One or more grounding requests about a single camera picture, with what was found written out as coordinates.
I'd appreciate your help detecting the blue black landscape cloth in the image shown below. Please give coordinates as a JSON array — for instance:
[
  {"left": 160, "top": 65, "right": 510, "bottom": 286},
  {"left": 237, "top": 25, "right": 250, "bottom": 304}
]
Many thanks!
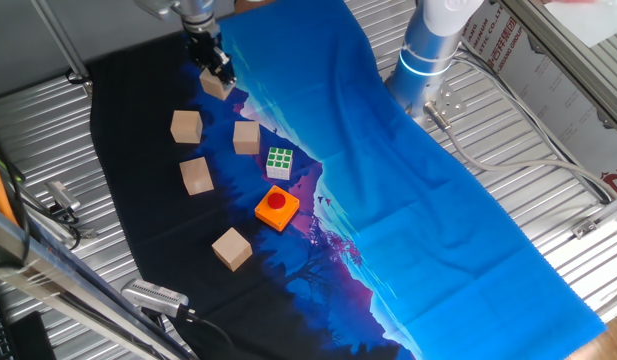
[{"left": 89, "top": 0, "right": 608, "bottom": 360}]

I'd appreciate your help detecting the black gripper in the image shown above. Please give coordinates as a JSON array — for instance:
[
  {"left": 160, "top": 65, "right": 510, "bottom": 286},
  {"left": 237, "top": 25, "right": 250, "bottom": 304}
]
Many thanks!
[{"left": 186, "top": 28, "right": 238, "bottom": 87}]

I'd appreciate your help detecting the silver ribbed depth camera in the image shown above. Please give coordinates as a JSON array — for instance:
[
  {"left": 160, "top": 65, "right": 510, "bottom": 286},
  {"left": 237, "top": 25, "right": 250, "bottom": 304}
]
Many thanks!
[{"left": 120, "top": 278, "right": 191, "bottom": 320}]

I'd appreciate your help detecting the small silver camera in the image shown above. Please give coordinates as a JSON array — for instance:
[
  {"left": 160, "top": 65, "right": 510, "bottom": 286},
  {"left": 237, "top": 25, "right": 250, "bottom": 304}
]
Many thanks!
[{"left": 44, "top": 179, "right": 83, "bottom": 214}]

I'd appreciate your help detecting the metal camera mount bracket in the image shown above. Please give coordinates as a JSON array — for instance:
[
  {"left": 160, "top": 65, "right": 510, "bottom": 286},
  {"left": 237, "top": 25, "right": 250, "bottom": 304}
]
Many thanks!
[{"left": 57, "top": 207, "right": 98, "bottom": 241}]

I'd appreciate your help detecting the black flat slab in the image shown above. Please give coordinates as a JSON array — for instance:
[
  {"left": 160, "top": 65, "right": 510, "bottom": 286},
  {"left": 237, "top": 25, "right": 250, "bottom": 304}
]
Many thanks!
[{"left": 7, "top": 309, "right": 58, "bottom": 360}]

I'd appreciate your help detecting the grey cable with metal connector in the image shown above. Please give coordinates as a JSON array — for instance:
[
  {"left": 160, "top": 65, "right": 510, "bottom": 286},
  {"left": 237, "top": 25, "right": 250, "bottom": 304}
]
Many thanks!
[{"left": 422, "top": 99, "right": 617, "bottom": 204}]

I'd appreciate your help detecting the aluminium frame beam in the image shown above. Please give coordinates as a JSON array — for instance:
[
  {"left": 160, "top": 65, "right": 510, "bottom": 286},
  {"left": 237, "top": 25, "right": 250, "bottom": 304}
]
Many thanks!
[
  {"left": 0, "top": 202, "right": 197, "bottom": 360},
  {"left": 497, "top": 0, "right": 617, "bottom": 136}
]

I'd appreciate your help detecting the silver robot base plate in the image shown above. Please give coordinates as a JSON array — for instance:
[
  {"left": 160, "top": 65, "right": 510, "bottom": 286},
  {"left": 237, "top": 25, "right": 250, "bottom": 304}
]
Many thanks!
[{"left": 407, "top": 77, "right": 468, "bottom": 132}]

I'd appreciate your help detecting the thin metal pole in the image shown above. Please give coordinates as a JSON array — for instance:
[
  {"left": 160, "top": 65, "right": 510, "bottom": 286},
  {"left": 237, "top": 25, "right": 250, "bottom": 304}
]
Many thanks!
[{"left": 29, "top": 0, "right": 94, "bottom": 96}]

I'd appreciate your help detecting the black camera cable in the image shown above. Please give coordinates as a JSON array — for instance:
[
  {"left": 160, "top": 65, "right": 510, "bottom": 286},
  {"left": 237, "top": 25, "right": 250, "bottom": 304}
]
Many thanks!
[{"left": 180, "top": 307, "right": 242, "bottom": 360}]

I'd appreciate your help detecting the plain wooden cube block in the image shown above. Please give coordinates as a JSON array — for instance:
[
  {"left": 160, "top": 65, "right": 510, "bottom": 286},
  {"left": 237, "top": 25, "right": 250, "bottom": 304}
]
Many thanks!
[
  {"left": 232, "top": 120, "right": 262, "bottom": 156},
  {"left": 178, "top": 156, "right": 216, "bottom": 197},
  {"left": 198, "top": 67, "right": 236, "bottom": 102},
  {"left": 211, "top": 226, "right": 254, "bottom": 273},
  {"left": 169, "top": 109, "right": 205, "bottom": 145}
]

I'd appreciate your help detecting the aluminium profile with bracket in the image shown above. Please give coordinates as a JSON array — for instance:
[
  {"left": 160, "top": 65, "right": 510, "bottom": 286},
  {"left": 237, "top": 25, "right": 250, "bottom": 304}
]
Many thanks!
[{"left": 570, "top": 192, "right": 617, "bottom": 241}]

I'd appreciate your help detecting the white panel with red print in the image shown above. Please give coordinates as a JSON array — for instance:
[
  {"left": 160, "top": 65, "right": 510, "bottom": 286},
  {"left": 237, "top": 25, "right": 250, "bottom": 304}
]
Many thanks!
[{"left": 457, "top": 7, "right": 617, "bottom": 199}]

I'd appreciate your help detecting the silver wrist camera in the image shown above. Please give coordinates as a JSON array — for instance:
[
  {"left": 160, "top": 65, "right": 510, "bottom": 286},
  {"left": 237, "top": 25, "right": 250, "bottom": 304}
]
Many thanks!
[{"left": 133, "top": 0, "right": 182, "bottom": 21}]

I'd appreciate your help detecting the orange box with red button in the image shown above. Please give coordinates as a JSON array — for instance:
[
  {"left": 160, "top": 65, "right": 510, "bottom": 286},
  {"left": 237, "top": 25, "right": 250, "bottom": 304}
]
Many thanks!
[{"left": 253, "top": 184, "right": 301, "bottom": 233}]

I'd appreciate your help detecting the green faced puzzle cube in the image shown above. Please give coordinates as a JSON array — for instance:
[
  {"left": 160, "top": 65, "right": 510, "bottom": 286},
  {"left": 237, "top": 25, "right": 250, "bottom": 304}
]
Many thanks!
[{"left": 265, "top": 146, "right": 295, "bottom": 182}]

